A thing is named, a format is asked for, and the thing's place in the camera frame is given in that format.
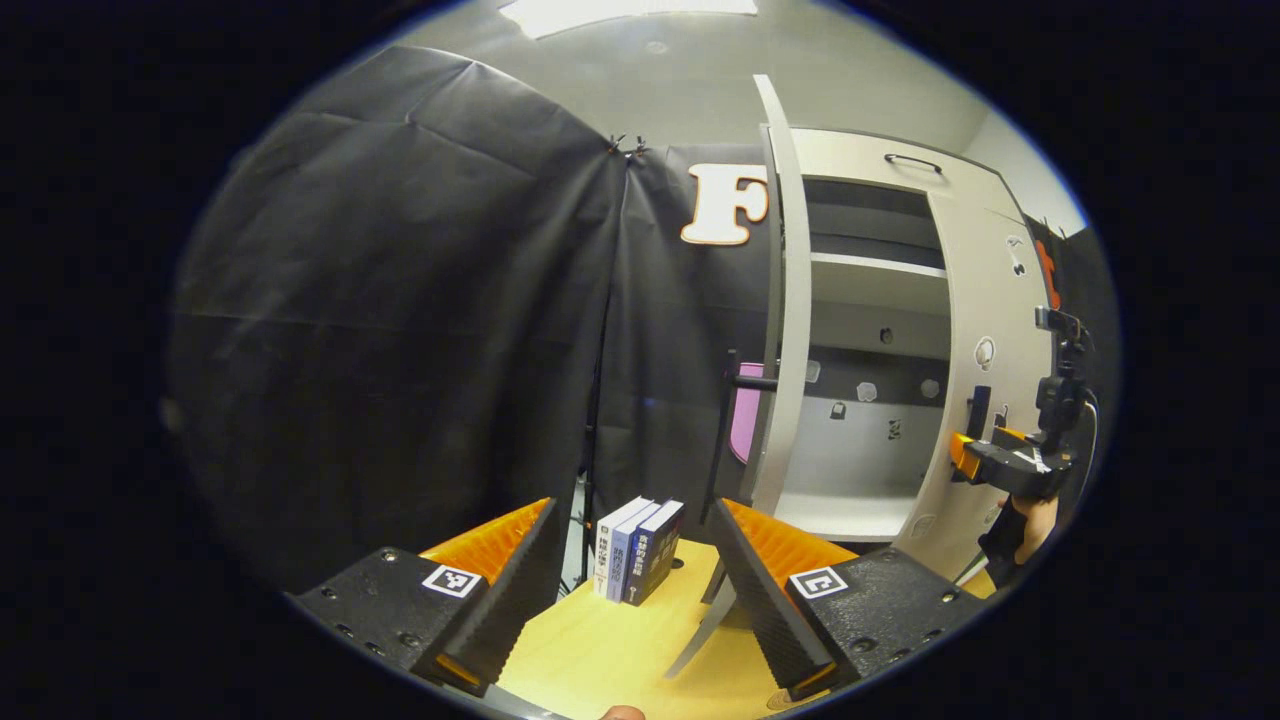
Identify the white cabinet door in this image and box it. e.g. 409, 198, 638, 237
664, 74, 814, 682
894, 184, 1057, 582

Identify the white cabinet drawer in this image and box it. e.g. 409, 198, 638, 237
764, 126, 1022, 202

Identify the white book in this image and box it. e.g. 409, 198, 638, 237
592, 496, 657, 600

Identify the ceiling light panel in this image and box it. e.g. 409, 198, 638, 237
498, 0, 760, 42

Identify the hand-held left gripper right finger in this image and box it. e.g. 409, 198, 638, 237
712, 497, 987, 702

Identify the dark blue book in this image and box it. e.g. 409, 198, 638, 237
621, 499, 688, 608

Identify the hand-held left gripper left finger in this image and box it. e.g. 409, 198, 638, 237
285, 496, 563, 699

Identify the white and grey cabinet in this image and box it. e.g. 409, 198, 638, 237
759, 124, 1057, 582

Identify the black stand pole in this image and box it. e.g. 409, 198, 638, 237
699, 349, 782, 527

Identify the light blue book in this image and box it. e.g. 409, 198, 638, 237
606, 499, 667, 605

